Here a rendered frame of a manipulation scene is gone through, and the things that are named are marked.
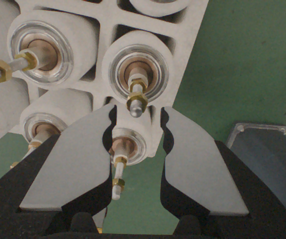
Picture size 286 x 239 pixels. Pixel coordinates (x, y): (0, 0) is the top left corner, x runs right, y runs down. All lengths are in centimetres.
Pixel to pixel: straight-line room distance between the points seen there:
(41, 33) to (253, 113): 58
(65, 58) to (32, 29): 4
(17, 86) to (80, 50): 18
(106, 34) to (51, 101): 13
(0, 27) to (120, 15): 16
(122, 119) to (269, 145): 43
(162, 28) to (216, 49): 25
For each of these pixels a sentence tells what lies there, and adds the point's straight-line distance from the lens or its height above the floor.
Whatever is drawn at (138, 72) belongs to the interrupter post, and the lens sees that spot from 19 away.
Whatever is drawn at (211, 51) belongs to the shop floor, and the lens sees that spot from 50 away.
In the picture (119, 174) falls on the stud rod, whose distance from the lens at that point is 23.
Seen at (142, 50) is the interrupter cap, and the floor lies 25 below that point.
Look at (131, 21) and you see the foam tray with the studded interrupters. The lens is 28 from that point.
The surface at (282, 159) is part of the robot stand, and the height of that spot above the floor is 17.
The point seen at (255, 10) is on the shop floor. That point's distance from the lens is 53.
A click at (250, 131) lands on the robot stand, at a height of 4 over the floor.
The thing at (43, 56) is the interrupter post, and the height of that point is 27.
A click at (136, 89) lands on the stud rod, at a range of 16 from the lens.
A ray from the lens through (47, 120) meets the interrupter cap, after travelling 27.
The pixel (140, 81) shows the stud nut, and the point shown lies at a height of 30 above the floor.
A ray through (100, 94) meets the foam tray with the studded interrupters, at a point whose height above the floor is 18.
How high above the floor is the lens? 46
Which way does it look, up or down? 59 degrees down
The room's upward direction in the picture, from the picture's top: 179 degrees clockwise
